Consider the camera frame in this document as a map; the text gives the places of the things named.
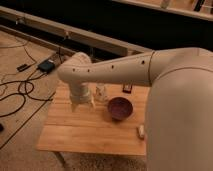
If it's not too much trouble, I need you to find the small dark red object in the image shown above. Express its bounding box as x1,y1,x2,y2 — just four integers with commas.
122,84,132,93

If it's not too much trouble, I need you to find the black power adapter box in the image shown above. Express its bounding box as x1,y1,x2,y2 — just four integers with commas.
37,60,55,73

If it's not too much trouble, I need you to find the wooden table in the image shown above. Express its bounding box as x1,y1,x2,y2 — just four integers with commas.
37,82,149,156

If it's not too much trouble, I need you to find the dark purple bowl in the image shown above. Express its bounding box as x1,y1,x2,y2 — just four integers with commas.
107,97,133,121

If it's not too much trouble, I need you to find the clear plastic bottle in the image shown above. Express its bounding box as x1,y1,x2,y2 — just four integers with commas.
95,84,108,102

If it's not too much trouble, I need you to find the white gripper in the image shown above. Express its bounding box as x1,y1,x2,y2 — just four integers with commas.
69,84,95,112

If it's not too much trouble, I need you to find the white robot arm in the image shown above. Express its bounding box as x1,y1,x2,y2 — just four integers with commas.
58,47,213,171

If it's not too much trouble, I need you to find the small black device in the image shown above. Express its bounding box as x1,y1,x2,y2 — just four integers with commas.
17,64,30,72

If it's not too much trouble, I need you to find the small white block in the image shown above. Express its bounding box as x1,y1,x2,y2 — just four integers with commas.
138,125,145,139

